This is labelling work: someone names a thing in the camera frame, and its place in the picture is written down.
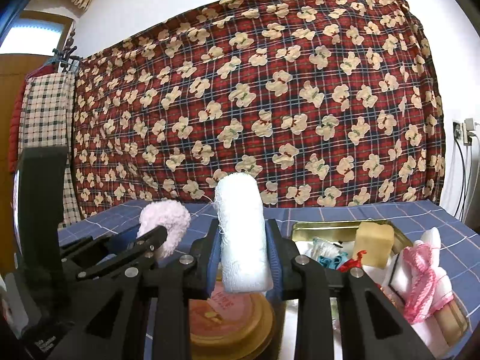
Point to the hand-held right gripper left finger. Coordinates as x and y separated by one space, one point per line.
213 270

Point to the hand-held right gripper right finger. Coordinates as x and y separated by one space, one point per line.
275 270

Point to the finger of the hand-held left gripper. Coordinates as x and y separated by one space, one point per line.
150 240
120 242

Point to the pink fluffy towel roll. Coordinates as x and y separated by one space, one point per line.
172 221

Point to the white gauze roll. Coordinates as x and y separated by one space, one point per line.
242 232

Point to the teal cloth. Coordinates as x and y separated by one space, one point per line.
332 261

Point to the gold tin box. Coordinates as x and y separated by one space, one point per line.
322 228

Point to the white cloth with pink trim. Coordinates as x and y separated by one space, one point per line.
423 277

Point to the white green checkered cloth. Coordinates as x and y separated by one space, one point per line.
41 120

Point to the wooden door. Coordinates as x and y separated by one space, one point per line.
15 65

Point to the clothes hanger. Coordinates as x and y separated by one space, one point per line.
67 60

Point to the blue plaid bedsheet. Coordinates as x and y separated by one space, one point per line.
431 213

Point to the red plaid teddy print blanket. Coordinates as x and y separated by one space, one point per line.
262 101

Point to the window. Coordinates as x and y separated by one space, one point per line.
33 33

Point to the white charger plug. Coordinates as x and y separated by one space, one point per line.
469 131

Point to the wall socket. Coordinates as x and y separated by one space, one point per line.
457 129

